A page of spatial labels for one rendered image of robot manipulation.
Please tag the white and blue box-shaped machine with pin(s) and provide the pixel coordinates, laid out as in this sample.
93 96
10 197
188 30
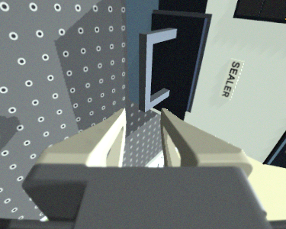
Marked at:
219 65

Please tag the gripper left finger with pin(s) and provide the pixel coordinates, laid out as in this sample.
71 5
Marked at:
91 145

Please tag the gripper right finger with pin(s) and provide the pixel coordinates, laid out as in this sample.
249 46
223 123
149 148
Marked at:
197 147

